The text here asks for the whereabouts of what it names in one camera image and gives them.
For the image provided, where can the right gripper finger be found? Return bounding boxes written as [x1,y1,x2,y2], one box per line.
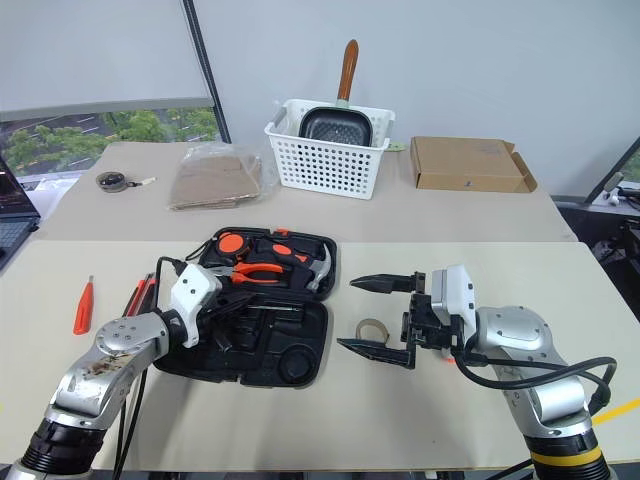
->
[336,337,419,372]
[348,273,417,295]

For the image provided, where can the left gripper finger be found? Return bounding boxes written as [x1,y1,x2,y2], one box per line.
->
[209,319,239,354]
[217,292,262,315]

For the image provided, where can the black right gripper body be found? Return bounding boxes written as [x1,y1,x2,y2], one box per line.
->
[399,272,466,359]

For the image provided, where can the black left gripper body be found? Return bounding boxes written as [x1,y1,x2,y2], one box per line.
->
[197,287,232,340]

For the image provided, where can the roll of clear tape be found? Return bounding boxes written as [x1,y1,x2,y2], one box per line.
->
[355,317,391,344]

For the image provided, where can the orange black utility knife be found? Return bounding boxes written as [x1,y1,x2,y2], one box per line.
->
[131,272,160,318]

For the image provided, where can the orange tester screwdriver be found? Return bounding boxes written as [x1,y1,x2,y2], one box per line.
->
[72,275,97,337]

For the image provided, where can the black plastic tool case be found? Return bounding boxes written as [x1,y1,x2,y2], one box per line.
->
[152,227,338,391]

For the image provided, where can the small round black case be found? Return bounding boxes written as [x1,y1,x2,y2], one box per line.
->
[95,170,127,194]

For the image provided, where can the orange black tape measure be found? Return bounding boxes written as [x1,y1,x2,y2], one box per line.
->
[185,230,257,265]

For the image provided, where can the black orange claw hammer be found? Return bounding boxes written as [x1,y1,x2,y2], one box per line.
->
[271,243,336,293]

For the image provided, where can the clear bag of cardboard sheets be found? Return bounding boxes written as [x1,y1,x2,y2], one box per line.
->
[167,142,279,213]

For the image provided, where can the white perforated plastic basket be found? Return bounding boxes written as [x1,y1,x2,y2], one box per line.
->
[263,98,398,202]

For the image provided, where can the flat brown cardboard box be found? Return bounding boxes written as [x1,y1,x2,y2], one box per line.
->
[409,135,539,194]

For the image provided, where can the dark background equipment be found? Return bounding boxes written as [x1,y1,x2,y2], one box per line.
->
[587,172,640,321]

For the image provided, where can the dark laptop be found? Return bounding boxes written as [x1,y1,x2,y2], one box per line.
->
[0,154,42,274]

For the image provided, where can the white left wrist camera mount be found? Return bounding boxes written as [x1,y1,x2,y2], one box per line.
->
[169,263,224,349]

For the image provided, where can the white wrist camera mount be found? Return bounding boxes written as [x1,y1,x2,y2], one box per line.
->
[169,263,224,349]
[430,264,479,347]

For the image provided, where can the orange handled pliers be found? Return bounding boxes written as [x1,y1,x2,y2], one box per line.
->
[218,260,287,286]

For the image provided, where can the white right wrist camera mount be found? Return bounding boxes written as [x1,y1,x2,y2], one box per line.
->
[430,264,479,347]

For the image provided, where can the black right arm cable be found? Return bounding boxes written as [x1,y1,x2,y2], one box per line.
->
[452,344,619,417]

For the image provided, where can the square pan with wooden handle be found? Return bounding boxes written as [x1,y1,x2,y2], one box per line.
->
[297,39,374,150]

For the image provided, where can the dark window frame post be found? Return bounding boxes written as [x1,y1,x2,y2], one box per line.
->
[181,0,233,144]

